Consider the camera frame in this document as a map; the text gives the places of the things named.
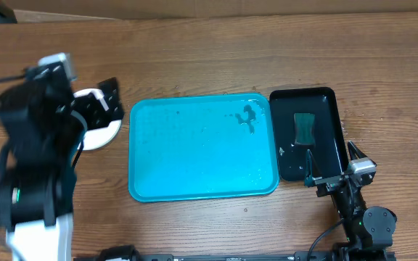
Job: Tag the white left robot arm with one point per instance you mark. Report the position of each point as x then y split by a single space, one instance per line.
37 184

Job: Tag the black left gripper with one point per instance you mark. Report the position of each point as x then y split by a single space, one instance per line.
99 118

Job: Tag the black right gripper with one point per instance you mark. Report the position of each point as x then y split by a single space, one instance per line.
313 177

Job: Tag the teal plastic tray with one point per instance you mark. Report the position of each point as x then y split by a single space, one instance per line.
201 147

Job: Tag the pink plate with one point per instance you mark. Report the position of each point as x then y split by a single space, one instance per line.
95 139

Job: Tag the cardboard box wall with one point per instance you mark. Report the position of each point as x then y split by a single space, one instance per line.
149 9

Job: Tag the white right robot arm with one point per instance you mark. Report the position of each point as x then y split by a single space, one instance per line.
369 230

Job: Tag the black plastic water tray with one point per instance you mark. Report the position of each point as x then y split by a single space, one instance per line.
329 149

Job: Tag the green scouring sponge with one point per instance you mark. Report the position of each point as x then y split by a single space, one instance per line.
304 129

